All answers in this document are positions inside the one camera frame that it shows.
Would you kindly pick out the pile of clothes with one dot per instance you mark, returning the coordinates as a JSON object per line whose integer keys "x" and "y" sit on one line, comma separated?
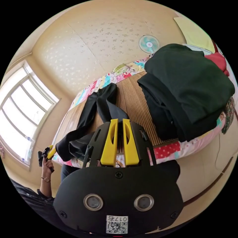
{"x": 186, "y": 87}

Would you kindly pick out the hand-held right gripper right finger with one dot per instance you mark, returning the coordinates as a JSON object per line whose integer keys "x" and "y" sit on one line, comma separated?
{"x": 131, "y": 146}

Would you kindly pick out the pale yellow curtain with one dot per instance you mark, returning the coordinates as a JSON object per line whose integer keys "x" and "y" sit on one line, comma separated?
{"x": 195, "y": 31}

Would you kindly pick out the window with white frame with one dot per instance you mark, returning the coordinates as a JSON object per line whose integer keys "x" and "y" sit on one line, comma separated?
{"x": 24, "y": 115}

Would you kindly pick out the teal wall fan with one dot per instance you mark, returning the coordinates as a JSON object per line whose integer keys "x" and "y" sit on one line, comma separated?
{"x": 149, "y": 44}

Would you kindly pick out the person's body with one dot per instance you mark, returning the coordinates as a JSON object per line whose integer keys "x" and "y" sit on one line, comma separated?
{"x": 37, "y": 204}

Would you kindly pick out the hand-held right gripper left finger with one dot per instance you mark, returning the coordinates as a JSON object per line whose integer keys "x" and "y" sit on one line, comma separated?
{"x": 108, "y": 146}

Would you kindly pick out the person's left hand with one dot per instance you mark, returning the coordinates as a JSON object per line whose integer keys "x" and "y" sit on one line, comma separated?
{"x": 47, "y": 166}

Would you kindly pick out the bed with woven mat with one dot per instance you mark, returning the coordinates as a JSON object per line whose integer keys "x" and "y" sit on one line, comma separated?
{"x": 133, "y": 96}

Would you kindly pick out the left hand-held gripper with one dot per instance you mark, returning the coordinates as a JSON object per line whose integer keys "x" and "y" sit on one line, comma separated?
{"x": 45, "y": 154}

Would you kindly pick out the person's left forearm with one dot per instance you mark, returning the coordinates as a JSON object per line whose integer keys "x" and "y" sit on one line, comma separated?
{"x": 46, "y": 186}

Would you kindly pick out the black pants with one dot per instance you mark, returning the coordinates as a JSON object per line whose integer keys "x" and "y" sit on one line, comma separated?
{"x": 89, "y": 111}

